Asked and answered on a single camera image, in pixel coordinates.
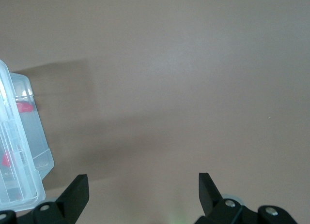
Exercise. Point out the clear plastic storage box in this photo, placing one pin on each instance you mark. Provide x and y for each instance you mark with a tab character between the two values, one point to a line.
36	137

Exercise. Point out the clear ribbed plastic lid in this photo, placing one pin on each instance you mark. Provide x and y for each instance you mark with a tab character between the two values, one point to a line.
14	192

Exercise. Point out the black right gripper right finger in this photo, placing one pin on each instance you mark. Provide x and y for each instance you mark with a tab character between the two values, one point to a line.
210	199

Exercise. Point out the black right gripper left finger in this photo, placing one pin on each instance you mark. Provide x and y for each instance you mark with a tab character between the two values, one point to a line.
70	202

